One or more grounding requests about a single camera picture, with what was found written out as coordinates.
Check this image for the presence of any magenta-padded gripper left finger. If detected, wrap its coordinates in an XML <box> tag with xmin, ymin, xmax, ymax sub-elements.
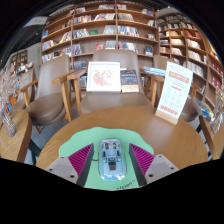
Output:
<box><xmin>45</xmin><ymin>143</ymin><xmax>95</xmax><ymax>188</ymax></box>

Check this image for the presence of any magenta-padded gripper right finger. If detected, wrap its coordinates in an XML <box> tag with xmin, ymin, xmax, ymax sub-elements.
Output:
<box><xmin>128</xmin><ymin>143</ymin><xmax>179</xmax><ymax>187</ymax></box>

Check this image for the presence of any green blob-shaped mouse pad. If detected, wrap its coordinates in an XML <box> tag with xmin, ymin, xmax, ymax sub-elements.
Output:
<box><xmin>58</xmin><ymin>126</ymin><xmax>155</xmax><ymax>192</ymax></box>

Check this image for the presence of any white sign in wooden stand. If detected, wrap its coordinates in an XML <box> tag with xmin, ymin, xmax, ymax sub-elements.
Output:
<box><xmin>154</xmin><ymin>61</ymin><xmax>194</xmax><ymax>126</ymax></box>

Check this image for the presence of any stack of blue magazines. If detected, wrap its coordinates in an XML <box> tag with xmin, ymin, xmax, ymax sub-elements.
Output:
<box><xmin>192</xmin><ymin>97</ymin><xmax>215</xmax><ymax>121</ymax></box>

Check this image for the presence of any glass vase with dried flowers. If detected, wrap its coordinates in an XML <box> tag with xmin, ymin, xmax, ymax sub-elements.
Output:
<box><xmin>209</xmin><ymin>96</ymin><xmax>224</xmax><ymax>134</ymax></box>
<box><xmin>0</xmin><ymin>63</ymin><xmax>34</xmax><ymax>138</ymax></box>

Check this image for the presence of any dark book with yellow band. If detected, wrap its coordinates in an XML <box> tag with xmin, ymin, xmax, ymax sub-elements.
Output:
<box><xmin>120</xmin><ymin>69</ymin><xmax>140</xmax><ymax>94</ymax></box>

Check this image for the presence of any white framed flower picture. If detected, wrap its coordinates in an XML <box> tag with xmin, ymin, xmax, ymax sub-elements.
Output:
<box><xmin>85</xmin><ymin>61</ymin><xmax>122</xmax><ymax>93</ymax></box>

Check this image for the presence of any light blue book stack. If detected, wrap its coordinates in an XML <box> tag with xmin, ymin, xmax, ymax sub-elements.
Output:
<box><xmin>143</xmin><ymin>65</ymin><xmax>167</xmax><ymax>78</ymax></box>

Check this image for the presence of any distant wooden bookshelf unit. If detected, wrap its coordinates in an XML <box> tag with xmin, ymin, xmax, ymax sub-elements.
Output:
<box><xmin>8</xmin><ymin>49</ymin><xmax>29</xmax><ymax>73</ymax></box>

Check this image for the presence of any curved wooden bookshelf unit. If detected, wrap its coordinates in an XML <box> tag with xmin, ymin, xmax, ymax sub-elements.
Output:
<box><xmin>156</xmin><ymin>13</ymin><xmax>224</xmax><ymax>111</ymax></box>

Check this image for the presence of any wide wooden bookshelf unit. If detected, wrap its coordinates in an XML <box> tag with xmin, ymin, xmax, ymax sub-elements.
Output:
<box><xmin>40</xmin><ymin>2</ymin><xmax>158</xmax><ymax>68</ymax></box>

